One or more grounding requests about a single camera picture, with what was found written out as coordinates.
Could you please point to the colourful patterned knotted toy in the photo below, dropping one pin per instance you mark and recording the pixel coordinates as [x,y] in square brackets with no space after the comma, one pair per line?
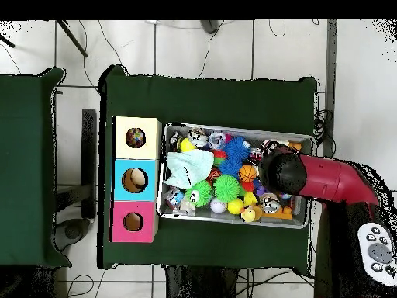
[136,138]

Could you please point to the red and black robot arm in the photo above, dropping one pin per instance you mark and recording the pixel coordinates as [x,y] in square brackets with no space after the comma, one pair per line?
[335,180]

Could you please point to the clear mesh bin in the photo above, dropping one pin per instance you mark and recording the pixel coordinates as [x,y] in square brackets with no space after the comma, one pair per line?
[186,214]

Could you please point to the wooden box with three holes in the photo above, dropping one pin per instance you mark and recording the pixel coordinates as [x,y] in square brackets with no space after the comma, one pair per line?
[149,186]

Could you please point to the mint green muslin cloth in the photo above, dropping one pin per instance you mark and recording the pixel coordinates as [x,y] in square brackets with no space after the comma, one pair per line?
[189,167]

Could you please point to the orange tiger striped ball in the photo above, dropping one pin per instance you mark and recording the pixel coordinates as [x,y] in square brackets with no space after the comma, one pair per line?
[214,174]

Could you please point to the green furry monster toy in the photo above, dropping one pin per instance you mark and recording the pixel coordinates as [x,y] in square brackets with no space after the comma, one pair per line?
[200,192]

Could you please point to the blue spiky rubber ball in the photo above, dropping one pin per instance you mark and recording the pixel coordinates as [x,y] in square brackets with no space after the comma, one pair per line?
[231,166]

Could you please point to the green spiky rubber ball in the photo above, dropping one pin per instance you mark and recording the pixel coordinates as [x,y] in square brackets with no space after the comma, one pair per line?
[227,187]

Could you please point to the blue furry monster toy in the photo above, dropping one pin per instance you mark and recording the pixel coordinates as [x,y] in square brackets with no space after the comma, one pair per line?
[237,148]

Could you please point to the small orange basketball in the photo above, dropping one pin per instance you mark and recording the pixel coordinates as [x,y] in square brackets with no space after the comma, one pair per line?
[248,173]

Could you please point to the dark green table cloth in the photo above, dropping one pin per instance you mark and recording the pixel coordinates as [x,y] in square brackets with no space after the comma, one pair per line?
[25,186]
[205,99]

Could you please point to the black upright panel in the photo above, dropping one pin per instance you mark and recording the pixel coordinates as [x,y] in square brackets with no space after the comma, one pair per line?
[90,161]

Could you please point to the person's foot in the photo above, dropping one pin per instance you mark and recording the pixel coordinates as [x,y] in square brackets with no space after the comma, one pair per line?
[211,25]

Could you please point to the grey round base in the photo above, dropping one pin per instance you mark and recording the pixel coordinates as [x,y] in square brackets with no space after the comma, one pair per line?
[71,234]

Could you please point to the grey vertical beam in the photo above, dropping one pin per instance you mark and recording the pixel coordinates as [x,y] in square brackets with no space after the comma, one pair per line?
[332,62]

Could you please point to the thin black rod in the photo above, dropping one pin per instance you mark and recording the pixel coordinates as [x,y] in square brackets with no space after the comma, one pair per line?
[71,37]

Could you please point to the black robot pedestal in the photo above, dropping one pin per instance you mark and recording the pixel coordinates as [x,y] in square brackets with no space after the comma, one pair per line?
[205,285]

